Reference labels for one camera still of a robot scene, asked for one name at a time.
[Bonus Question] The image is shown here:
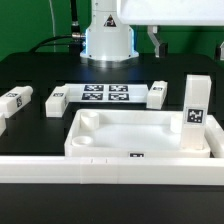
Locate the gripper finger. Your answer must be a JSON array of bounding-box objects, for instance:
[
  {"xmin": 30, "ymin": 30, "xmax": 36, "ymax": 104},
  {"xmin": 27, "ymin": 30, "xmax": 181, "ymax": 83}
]
[{"xmin": 215, "ymin": 42, "xmax": 224, "ymax": 61}]

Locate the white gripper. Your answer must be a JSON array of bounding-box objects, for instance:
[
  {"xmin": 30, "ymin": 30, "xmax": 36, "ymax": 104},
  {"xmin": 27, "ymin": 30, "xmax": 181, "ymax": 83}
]
[{"xmin": 117, "ymin": 0, "xmax": 224, "ymax": 58}]

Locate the white desk top tray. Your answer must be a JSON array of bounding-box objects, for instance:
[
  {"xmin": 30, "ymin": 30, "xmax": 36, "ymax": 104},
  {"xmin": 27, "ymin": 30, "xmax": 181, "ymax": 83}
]
[{"xmin": 64, "ymin": 109, "xmax": 211, "ymax": 158}]

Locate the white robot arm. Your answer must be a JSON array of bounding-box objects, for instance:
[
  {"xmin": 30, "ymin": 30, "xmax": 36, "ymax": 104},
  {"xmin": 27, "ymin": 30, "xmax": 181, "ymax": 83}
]
[{"xmin": 80, "ymin": 0, "xmax": 224, "ymax": 67}]

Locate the white right obstacle rail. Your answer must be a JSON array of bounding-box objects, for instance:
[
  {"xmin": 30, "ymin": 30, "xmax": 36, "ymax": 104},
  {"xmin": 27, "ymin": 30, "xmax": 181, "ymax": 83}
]
[{"xmin": 205, "ymin": 115, "xmax": 224, "ymax": 158}]

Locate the white obstacle rail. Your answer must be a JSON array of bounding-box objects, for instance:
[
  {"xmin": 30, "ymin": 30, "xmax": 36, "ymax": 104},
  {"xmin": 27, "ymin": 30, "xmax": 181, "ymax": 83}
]
[
  {"xmin": 0, "ymin": 156, "xmax": 224, "ymax": 186},
  {"xmin": 205, "ymin": 115, "xmax": 224, "ymax": 158}
]

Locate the black cable with connector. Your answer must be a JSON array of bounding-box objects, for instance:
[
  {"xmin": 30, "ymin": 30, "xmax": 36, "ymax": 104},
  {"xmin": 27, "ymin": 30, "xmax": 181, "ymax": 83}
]
[{"xmin": 27, "ymin": 0, "xmax": 88, "ymax": 54}]

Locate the white marker base plate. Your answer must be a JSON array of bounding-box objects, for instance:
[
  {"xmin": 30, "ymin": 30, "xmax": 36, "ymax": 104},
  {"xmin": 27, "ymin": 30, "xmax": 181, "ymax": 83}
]
[{"xmin": 67, "ymin": 84, "xmax": 148, "ymax": 103}]

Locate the white thin cable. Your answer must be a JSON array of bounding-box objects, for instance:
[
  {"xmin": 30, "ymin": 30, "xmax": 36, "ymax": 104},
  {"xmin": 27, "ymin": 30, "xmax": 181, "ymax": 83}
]
[{"xmin": 48, "ymin": 0, "xmax": 57, "ymax": 38}]

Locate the white front obstacle rail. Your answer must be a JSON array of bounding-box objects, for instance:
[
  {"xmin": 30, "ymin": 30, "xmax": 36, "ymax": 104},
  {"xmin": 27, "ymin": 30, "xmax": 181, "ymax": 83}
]
[{"xmin": 0, "ymin": 156, "xmax": 224, "ymax": 186}]

